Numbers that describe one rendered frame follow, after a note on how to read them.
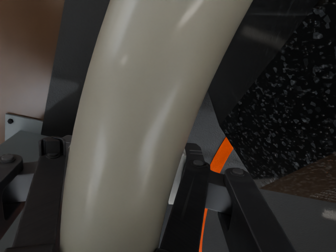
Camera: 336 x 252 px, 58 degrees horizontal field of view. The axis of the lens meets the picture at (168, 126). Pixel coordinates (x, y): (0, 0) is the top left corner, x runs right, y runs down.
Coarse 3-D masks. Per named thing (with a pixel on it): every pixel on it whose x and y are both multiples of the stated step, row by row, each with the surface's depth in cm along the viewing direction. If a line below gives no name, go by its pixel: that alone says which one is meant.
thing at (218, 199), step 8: (192, 144) 18; (192, 152) 17; (200, 152) 17; (216, 176) 15; (208, 184) 14; (216, 184) 14; (224, 184) 14; (208, 192) 14; (216, 192) 14; (224, 192) 14; (208, 200) 14; (216, 200) 14; (224, 200) 14; (208, 208) 15; (216, 208) 14; (224, 208) 14
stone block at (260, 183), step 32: (256, 0) 46; (288, 0) 32; (320, 0) 25; (256, 32) 41; (288, 32) 30; (320, 32) 26; (224, 64) 58; (256, 64) 37; (288, 64) 31; (320, 64) 28; (224, 96) 51; (256, 96) 38; (288, 96) 33; (320, 96) 30; (224, 128) 48; (256, 128) 41; (288, 128) 36; (320, 128) 32; (256, 160) 45; (288, 160) 38; (320, 160) 34; (288, 192) 47; (320, 192) 44
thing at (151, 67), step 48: (144, 0) 6; (192, 0) 6; (240, 0) 6; (96, 48) 7; (144, 48) 6; (192, 48) 6; (96, 96) 7; (144, 96) 6; (192, 96) 7; (96, 144) 7; (144, 144) 7; (96, 192) 7; (144, 192) 7; (96, 240) 8; (144, 240) 8
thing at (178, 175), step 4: (184, 148) 16; (184, 152) 16; (184, 156) 15; (180, 160) 15; (184, 160) 15; (180, 164) 15; (184, 164) 15; (180, 168) 15; (176, 172) 15; (180, 172) 15; (176, 176) 15; (180, 176) 15; (176, 180) 16; (176, 184) 16; (172, 188) 16; (176, 188) 16; (172, 192) 16; (176, 192) 16; (172, 196) 16; (168, 200) 16; (172, 200) 16
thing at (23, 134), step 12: (12, 120) 107; (24, 120) 107; (36, 120) 107; (12, 132) 108; (24, 132) 107; (36, 132) 108; (0, 144) 96; (12, 144) 98; (24, 144) 99; (36, 144) 101; (24, 156) 93; (36, 156) 94; (12, 228) 65; (0, 240) 62; (12, 240) 62
